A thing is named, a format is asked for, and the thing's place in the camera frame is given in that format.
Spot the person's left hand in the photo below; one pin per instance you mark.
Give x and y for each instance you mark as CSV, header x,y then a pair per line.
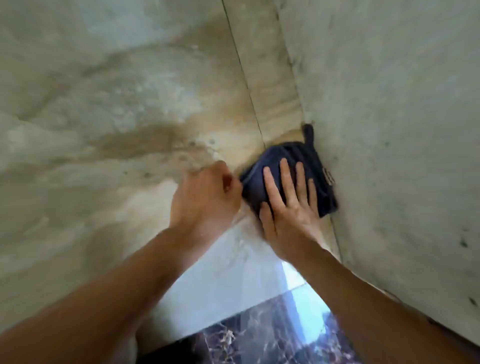
x,y
202,200

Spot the person's right hand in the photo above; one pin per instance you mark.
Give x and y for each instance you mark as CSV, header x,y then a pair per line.
x,y
294,221

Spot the person's left fingers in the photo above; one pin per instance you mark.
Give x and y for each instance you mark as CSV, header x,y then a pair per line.
x,y
227,180

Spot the person's right thumb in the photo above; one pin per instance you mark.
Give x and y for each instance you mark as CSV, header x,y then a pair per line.
x,y
267,221

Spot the person's right middle finger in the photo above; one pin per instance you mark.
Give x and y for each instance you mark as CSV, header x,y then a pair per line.
x,y
288,180

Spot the person's right little finger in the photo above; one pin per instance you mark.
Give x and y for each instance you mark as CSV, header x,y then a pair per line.
x,y
313,197

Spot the dark blue cloth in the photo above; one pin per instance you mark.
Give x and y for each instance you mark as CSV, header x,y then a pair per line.
x,y
296,168

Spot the person's left forearm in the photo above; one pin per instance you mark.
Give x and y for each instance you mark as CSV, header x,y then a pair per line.
x,y
90,300

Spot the person's right forearm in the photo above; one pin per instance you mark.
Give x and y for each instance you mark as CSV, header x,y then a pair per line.
x,y
375,311

